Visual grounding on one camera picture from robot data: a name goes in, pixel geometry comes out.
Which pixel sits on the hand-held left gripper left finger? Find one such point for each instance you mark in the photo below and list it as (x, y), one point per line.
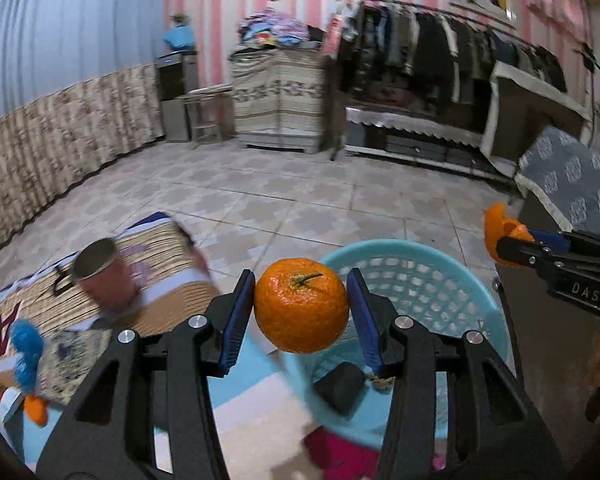
(237, 320)

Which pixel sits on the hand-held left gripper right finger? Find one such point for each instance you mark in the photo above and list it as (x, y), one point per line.
(365, 320)

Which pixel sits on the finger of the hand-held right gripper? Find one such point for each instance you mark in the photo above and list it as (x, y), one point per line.
(522, 252)
(550, 241)

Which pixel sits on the orange peel piece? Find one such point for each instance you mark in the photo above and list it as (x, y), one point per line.
(497, 225)

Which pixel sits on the whole orange with stem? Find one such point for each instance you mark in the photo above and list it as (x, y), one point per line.
(300, 305)

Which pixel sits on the light blue plastic basket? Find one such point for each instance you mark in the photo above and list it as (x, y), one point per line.
(430, 280)

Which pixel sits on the grey patterned chair cover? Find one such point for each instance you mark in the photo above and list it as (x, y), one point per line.
(570, 175)

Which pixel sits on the plaid blanket with letters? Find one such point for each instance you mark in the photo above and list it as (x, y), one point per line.
(170, 260)

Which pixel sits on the cartoon plush blanket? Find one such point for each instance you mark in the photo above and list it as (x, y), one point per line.
(250, 410)

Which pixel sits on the cloth covered television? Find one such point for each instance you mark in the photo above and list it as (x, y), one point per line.
(525, 115)

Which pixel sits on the pink mug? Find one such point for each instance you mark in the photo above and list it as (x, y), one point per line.
(110, 280)

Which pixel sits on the low cabinet with lace cloth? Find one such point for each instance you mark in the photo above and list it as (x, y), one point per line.
(415, 135)

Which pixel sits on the patterned plastic packet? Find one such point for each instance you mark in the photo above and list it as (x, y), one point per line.
(75, 360)

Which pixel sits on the row of hanging clothes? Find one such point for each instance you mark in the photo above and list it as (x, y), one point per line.
(430, 50)

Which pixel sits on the cloth covered cabinet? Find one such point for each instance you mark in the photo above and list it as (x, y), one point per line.
(277, 100)

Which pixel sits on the grey water dispenser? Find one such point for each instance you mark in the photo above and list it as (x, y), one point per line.
(175, 100)

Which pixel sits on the pink hanging bag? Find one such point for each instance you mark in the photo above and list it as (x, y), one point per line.
(332, 37)

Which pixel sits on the blue covered water bottle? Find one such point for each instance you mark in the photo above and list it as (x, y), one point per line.
(179, 39)

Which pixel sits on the metal clothes rack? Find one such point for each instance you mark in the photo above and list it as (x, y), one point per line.
(380, 1)

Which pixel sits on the pile of folded clothes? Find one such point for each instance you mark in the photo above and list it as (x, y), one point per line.
(275, 30)

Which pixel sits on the blue and floral curtain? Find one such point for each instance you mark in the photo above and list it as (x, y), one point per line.
(55, 85)

